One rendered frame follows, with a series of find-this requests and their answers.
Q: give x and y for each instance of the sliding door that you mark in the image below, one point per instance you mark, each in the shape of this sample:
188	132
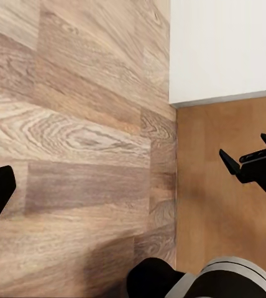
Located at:
217	215

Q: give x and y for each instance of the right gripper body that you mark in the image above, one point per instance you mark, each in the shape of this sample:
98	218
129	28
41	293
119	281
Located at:
256	170

